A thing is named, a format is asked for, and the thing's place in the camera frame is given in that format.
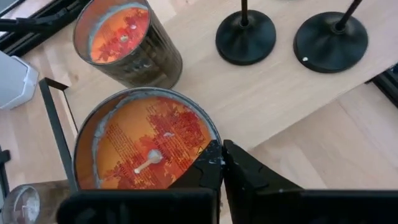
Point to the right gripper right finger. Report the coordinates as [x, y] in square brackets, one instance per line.
[248, 186]

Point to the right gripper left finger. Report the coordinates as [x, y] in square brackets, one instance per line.
[205, 174]

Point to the orange candle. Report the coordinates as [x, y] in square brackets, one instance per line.
[146, 140]
[124, 37]

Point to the black candlestick holder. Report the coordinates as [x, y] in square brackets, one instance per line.
[329, 43]
[245, 40]

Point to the clear glass white candle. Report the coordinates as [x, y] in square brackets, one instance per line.
[25, 205]

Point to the white hexagonal plant pot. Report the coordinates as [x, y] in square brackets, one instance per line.
[15, 81]

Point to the wooden shelf riser black frame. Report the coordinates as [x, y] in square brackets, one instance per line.
[264, 93]

